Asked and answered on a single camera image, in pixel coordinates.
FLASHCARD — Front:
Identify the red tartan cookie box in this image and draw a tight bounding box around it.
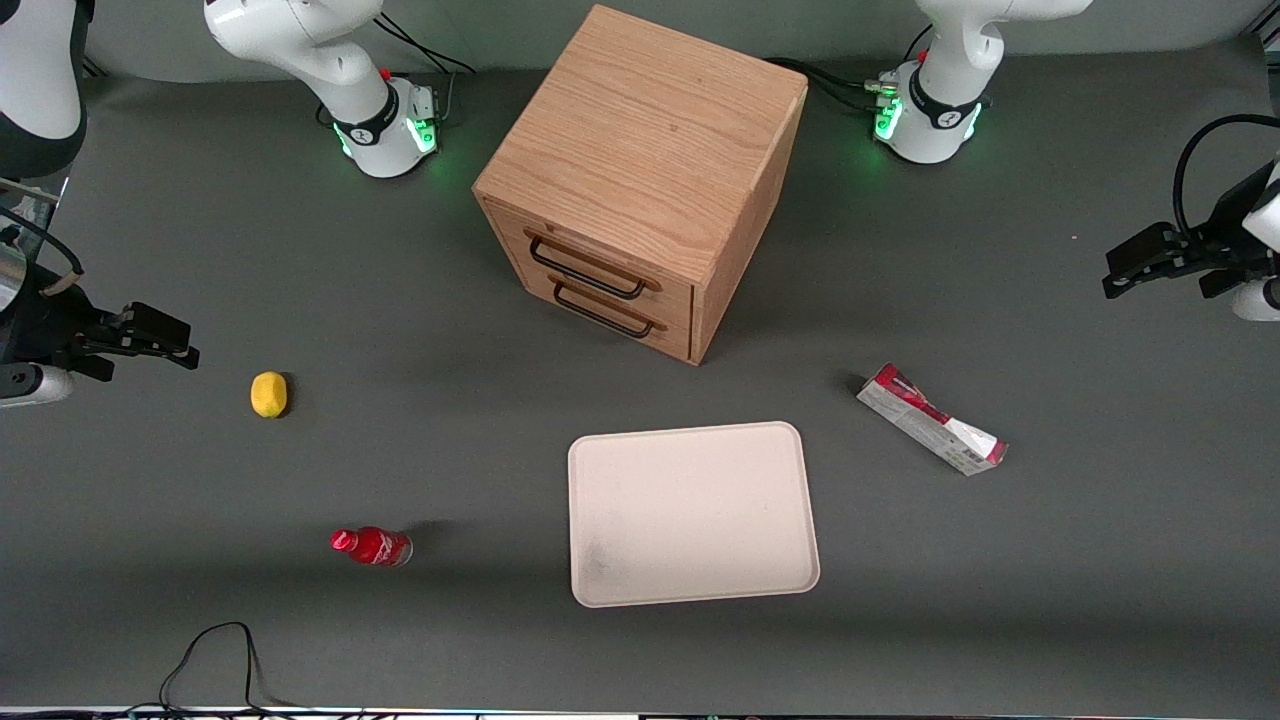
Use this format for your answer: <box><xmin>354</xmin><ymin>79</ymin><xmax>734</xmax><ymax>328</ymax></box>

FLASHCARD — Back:
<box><xmin>856</xmin><ymin>362</ymin><xmax>1009</xmax><ymax>478</ymax></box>

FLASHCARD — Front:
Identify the black left arm base cable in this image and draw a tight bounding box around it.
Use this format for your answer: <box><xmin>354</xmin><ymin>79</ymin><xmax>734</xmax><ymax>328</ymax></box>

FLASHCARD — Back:
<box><xmin>765</xmin><ymin>57</ymin><xmax>901</xmax><ymax>113</ymax></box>

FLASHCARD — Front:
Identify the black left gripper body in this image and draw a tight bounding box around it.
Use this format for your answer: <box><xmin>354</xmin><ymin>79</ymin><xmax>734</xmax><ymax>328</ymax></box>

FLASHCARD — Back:
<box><xmin>1188</xmin><ymin>160</ymin><xmax>1280</xmax><ymax>301</ymax></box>

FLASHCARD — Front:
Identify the thin black looped cable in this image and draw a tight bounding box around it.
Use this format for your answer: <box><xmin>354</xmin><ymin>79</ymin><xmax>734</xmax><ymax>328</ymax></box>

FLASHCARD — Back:
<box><xmin>158</xmin><ymin>621</ymin><xmax>301</xmax><ymax>717</ymax></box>

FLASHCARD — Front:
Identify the beige plastic tray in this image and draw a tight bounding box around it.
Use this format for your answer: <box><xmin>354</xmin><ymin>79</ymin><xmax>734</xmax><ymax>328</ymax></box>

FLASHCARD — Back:
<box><xmin>567</xmin><ymin>421</ymin><xmax>822</xmax><ymax>609</ymax></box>

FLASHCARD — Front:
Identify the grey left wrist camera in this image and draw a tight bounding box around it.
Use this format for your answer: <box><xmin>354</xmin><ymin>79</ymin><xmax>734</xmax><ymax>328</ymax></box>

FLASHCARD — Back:
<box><xmin>1231</xmin><ymin>277</ymin><xmax>1280</xmax><ymax>323</ymax></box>

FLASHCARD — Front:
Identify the wooden drawer cabinet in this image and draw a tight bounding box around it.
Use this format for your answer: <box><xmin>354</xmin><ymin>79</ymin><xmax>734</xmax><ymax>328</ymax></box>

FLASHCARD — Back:
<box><xmin>472</xmin><ymin>4</ymin><xmax>809</xmax><ymax>367</ymax></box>

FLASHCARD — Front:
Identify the yellow lemon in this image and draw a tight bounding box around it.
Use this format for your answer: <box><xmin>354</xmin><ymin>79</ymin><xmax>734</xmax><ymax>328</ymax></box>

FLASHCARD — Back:
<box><xmin>249</xmin><ymin>370</ymin><xmax>289</xmax><ymax>419</ymax></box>

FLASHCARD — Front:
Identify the black right arm base cable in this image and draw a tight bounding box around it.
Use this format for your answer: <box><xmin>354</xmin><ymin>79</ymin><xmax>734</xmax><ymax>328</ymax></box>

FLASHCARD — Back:
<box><xmin>375</xmin><ymin>12</ymin><xmax>477</xmax><ymax>77</ymax></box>

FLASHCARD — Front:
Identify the black cable with tan tape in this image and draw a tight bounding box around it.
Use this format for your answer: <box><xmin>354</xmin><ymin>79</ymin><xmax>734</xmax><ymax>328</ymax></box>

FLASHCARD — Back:
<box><xmin>0</xmin><ymin>212</ymin><xmax>85</xmax><ymax>297</ymax></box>

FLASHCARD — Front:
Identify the red soda bottle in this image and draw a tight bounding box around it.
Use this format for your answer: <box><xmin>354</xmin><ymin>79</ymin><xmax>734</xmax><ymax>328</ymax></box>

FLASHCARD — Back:
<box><xmin>329</xmin><ymin>526</ymin><xmax>414</xmax><ymax>569</ymax></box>

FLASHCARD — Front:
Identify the black arm base cable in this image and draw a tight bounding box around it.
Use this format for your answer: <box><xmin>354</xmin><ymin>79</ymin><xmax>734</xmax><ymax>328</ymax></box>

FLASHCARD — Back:
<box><xmin>375</xmin><ymin>12</ymin><xmax>477</xmax><ymax>77</ymax></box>
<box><xmin>765</xmin><ymin>57</ymin><xmax>901</xmax><ymax>113</ymax></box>

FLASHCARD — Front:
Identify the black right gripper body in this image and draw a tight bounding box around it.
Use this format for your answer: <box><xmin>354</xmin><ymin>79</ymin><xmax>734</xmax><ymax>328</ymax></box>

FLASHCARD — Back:
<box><xmin>0</xmin><ymin>288</ymin><xmax>119</xmax><ymax>383</ymax></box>

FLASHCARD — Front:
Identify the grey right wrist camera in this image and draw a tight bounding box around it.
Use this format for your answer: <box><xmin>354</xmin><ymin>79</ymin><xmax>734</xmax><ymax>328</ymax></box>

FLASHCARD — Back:
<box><xmin>0</xmin><ymin>364</ymin><xmax>75</xmax><ymax>409</ymax></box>

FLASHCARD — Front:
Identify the wooden drawer with black handle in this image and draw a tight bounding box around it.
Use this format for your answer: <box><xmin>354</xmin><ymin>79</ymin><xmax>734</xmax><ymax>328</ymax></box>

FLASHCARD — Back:
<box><xmin>494</xmin><ymin>240</ymin><xmax>695</xmax><ymax>363</ymax></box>
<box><xmin>484</xmin><ymin>198</ymin><xmax>697</xmax><ymax>325</ymax></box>

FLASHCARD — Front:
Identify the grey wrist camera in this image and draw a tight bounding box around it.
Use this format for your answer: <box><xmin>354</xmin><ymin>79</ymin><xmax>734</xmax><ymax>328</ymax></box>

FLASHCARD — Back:
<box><xmin>0</xmin><ymin>364</ymin><xmax>75</xmax><ymax>409</ymax></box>
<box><xmin>1231</xmin><ymin>277</ymin><xmax>1280</xmax><ymax>323</ymax></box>

